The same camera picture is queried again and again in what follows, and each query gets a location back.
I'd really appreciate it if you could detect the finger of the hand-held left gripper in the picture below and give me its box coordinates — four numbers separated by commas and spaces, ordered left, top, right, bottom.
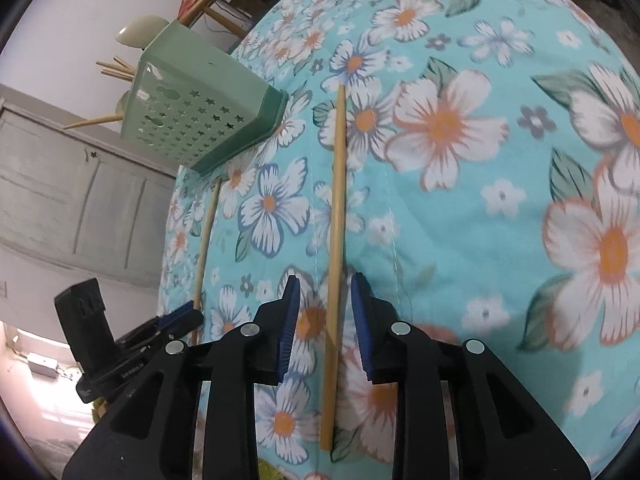
117, 301, 205, 348

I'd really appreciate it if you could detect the grey wooden door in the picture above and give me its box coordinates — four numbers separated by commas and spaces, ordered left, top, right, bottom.
0, 82, 178, 291

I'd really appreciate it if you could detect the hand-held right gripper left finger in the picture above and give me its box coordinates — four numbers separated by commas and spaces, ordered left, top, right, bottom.
62, 275, 302, 480

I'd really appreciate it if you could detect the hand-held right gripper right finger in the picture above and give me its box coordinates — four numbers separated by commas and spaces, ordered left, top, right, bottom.
350, 272, 591, 480

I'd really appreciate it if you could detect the small grey box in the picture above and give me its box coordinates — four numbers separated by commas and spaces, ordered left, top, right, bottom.
27, 352, 60, 377

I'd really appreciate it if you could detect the floral turquoise blanket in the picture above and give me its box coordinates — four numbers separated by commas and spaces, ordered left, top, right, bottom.
157, 0, 640, 480

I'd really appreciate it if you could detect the pale green plastic ladle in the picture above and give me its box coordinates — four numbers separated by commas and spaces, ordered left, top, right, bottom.
114, 14, 171, 48

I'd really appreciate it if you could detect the green perforated utensil holder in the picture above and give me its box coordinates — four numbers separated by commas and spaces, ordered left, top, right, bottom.
120, 20, 288, 176

